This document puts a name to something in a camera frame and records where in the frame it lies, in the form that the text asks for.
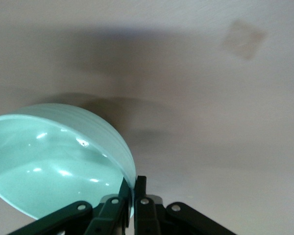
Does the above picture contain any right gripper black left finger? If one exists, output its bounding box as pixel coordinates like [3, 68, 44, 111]
[7, 176, 134, 235]

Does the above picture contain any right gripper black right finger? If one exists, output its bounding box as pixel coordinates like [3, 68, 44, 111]
[134, 175, 236, 235]

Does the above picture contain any mint green bowl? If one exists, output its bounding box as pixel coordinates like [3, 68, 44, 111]
[0, 103, 135, 220]

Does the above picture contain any brown tape patch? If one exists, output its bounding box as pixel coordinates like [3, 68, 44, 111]
[221, 19, 268, 61]

